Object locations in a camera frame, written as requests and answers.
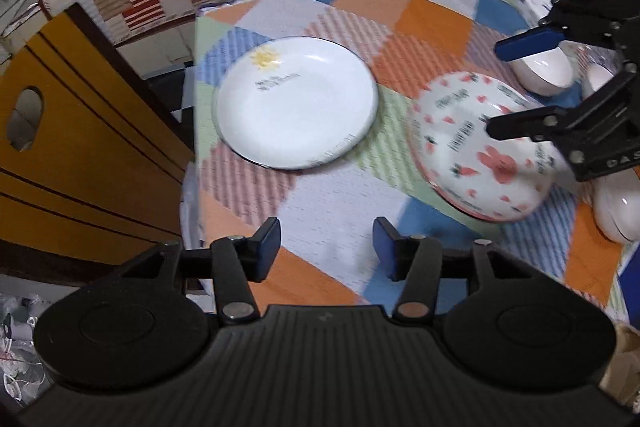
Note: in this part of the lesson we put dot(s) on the clear plastic bags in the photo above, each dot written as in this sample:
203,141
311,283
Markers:
15,347

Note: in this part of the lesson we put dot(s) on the white plate with sun print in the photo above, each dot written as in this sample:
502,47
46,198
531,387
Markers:
295,107

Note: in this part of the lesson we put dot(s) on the white bowl with bunny print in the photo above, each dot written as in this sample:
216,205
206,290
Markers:
450,167

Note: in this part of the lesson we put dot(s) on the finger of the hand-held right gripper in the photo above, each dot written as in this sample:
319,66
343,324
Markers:
530,43
520,124

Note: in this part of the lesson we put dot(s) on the cardboard box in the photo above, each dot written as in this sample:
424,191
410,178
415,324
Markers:
625,367

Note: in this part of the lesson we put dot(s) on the patchwork tablecloth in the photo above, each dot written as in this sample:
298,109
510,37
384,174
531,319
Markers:
325,207

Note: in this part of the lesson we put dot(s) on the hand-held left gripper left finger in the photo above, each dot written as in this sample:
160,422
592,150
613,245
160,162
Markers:
270,252

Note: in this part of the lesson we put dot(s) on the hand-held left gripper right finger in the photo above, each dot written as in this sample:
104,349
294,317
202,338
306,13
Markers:
386,247

